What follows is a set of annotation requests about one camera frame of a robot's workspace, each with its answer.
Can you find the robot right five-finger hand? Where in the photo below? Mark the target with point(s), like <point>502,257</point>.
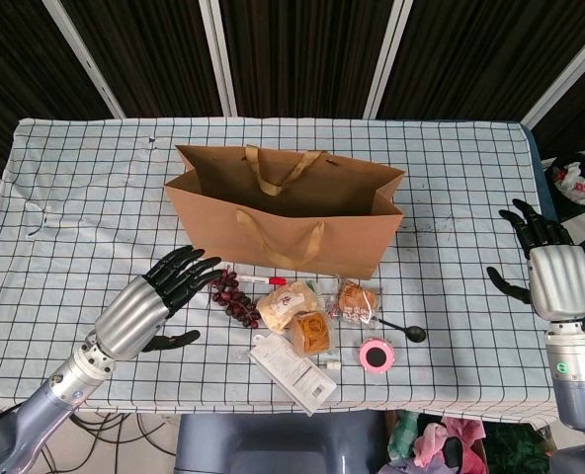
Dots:
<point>559,281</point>

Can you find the pink tape roll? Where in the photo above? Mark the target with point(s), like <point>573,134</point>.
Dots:
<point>376,355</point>

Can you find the dark green cloth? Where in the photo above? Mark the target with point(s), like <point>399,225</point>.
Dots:
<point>515,449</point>

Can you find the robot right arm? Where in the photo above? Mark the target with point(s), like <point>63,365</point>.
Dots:
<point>574,385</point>

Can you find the dark red grape bunch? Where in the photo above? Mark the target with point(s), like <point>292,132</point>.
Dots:
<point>233,301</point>

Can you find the blue-grey robot torso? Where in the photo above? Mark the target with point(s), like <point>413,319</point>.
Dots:
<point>273,444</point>

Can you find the bread bun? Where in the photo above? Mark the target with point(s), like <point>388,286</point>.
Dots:
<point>282,303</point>

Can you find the brown paper bag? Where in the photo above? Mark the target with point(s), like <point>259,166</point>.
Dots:
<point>322,247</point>

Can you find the robot left five-finger hand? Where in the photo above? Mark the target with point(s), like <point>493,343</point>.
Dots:
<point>129,316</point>

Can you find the clear jar of rubber bands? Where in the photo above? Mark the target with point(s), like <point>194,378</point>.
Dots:
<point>312,333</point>

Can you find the black spoon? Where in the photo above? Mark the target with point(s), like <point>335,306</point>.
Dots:
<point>415,334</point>

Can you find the light green cloth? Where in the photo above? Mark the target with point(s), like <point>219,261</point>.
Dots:
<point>401,434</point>

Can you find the white flat barcode package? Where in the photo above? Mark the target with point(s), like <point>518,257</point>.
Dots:
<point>292,370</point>

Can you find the red and white marker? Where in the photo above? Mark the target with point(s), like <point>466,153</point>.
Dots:
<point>258,280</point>

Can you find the pink cloth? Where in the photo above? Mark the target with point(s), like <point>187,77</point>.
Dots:
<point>465,429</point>

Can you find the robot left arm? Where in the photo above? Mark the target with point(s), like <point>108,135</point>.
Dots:
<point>50,390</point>

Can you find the round cake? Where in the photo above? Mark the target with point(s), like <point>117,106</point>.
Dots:
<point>357,301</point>

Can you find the checkered white tablecloth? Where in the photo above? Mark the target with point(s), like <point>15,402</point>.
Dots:
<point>100,197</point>

